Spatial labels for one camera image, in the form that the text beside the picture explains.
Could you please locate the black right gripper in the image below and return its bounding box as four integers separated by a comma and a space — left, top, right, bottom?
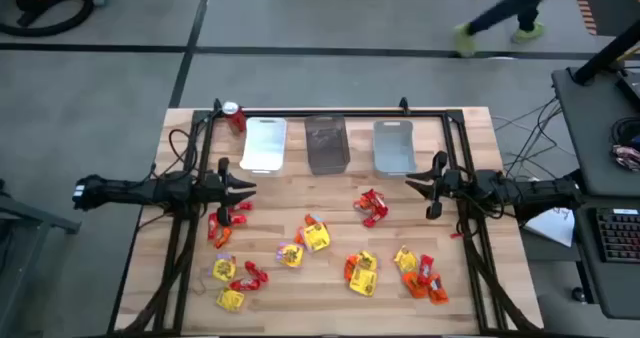
405, 150, 477, 221

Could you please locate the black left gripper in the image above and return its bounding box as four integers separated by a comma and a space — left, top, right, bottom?
198, 156, 258, 228

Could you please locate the light grey plastic bin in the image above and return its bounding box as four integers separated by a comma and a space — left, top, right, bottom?
372, 119, 418, 179

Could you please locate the white plastic bin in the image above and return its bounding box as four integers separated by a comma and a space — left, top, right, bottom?
239, 116, 289, 174

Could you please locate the red soda can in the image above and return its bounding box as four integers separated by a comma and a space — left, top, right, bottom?
221, 101, 248, 133

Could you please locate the dark translucent plastic bin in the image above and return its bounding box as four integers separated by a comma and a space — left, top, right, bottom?
303, 114, 352, 176

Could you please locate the white paper sheet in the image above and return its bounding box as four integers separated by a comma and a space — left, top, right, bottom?
522, 206, 576, 248

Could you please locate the grey desk top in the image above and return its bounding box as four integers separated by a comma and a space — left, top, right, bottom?
551, 66, 640, 198

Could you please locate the dark grey desk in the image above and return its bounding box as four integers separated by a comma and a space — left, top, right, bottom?
569, 193, 640, 321

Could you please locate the person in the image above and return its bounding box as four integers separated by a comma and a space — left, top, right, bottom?
452, 0, 564, 59

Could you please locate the grey metal stand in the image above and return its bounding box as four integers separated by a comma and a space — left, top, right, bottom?
0, 177, 82, 338

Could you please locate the black keyboard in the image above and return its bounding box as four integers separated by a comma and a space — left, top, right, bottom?
594, 206, 640, 264

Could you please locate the pink patterned pouch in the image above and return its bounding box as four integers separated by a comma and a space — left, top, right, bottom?
610, 144, 640, 173

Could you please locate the black slanted pole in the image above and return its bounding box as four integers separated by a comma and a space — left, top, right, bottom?
571, 20, 640, 87

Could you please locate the dark mat orange striped edge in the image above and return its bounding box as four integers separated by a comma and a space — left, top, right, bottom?
569, 0, 640, 37

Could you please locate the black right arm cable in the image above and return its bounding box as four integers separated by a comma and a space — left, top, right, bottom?
455, 195, 501, 240

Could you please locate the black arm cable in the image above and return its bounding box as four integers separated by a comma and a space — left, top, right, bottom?
168, 126, 201, 177
455, 195, 501, 240

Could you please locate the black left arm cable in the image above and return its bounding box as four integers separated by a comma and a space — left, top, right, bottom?
168, 126, 201, 177

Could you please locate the black aluminium table frame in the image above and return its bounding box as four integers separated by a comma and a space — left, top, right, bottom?
115, 96, 543, 337

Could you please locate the black floor cable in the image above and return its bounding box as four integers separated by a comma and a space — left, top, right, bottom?
492, 96, 576, 179

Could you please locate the black coiled cable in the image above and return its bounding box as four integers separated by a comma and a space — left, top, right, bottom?
609, 116, 640, 147

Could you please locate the black vacuum hose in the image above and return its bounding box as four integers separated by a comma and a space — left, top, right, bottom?
0, 0, 95, 38

